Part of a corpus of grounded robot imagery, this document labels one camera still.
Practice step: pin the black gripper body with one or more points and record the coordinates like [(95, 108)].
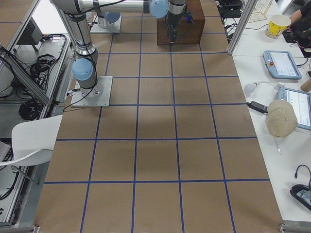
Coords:
[(172, 20)]

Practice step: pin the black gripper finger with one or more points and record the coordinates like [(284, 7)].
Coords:
[(173, 35)]

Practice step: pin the person forearm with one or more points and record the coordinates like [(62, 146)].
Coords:
[(303, 13)]

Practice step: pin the dark wooden drawer box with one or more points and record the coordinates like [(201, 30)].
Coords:
[(186, 34)]

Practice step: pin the white light bulb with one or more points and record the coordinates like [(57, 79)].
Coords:
[(250, 88)]

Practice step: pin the yellow popcorn bucket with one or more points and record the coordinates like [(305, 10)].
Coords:
[(277, 25)]

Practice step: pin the black power adapter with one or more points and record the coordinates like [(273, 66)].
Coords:
[(258, 107)]

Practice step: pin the upper blue teach pendant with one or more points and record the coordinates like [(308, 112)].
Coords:
[(281, 65)]

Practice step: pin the blue teach pendant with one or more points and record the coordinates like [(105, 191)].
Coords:
[(281, 65), (301, 103)]

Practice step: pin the grey electronics box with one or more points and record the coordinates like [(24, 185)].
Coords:
[(31, 35)]

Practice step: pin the beige baseball cap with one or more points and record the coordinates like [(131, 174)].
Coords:
[(281, 120)]

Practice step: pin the cardboard tube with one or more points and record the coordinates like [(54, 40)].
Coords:
[(306, 87)]

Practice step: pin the lower blue teach pendant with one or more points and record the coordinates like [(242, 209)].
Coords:
[(301, 103)]

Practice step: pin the white plastic chair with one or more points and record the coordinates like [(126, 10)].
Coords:
[(33, 141)]

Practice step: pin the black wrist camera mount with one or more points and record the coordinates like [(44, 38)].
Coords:
[(188, 17)]

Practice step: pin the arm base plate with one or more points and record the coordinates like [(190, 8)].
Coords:
[(99, 96), (111, 29)]

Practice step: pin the aluminium frame post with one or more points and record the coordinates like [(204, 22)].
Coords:
[(250, 5)]

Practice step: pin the gold wire rack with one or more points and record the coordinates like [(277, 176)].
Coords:
[(260, 11)]

